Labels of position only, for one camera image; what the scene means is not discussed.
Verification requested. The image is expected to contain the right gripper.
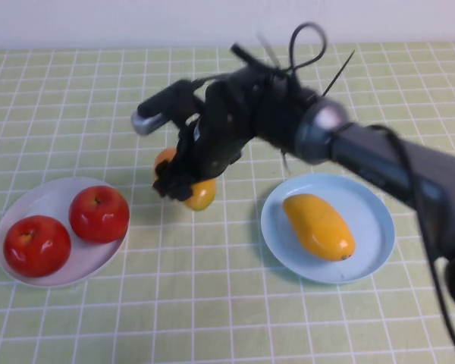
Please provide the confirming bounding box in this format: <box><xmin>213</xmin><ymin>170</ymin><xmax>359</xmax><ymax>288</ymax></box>
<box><xmin>152</xmin><ymin>71</ymin><xmax>261</xmax><ymax>202</ymax></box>

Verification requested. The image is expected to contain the orange-blushed yellow mango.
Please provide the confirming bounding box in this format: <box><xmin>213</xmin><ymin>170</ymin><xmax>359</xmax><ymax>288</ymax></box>
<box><xmin>152</xmin><ymin>147</ymin><xmax>218</xmax><ymax>212</ymax></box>

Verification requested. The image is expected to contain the red apple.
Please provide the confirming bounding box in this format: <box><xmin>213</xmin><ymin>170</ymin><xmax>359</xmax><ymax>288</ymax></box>
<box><xmin>67</xmin><ymin>185</ymin><xmax>131</xmax><ymax>244</ymax></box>
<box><xmin>2</xmin><ymin>215</ymin><xmax>72</xmax><ymax>279</ymax></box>

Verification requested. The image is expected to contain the plain yellow mango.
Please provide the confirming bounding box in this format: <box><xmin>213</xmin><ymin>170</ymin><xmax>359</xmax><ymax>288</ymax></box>
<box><xmin>282</xmin><ymin>193</ymin><xmax>356</xmax><ymax>262</ymax></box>

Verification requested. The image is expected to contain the white round plate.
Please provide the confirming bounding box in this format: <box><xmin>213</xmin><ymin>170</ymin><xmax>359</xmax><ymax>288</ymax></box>
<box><xmin>0</xmin><ymin>177</ymin><xmax>130</xmax><ymax>289</ymax></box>

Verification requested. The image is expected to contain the light blue round plate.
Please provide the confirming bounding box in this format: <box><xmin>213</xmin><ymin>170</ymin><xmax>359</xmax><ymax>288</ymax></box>
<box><xmin>259</xmin><ymin>173</ymin><xmax>396</xmax><ymax>284</ymax></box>

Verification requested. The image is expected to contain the green checked tablecloth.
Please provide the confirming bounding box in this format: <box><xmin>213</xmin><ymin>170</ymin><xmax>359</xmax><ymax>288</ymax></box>
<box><xmin>0</xmin><ymin>41</ymin><xmax>455</xmax><ymax>364</ymax></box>

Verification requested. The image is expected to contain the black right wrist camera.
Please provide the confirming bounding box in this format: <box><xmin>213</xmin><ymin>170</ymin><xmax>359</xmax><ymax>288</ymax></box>
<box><xmin>130</xmin><ymin>78</ymin><xmax>202</xmax><ymax>137</ymax></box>

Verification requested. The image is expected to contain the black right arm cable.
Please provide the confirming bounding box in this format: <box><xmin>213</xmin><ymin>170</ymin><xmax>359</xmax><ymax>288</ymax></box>
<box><xmin>229</xmin><ymin>21</ymin><xmax>455</xmax><ymax>364</ymax></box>

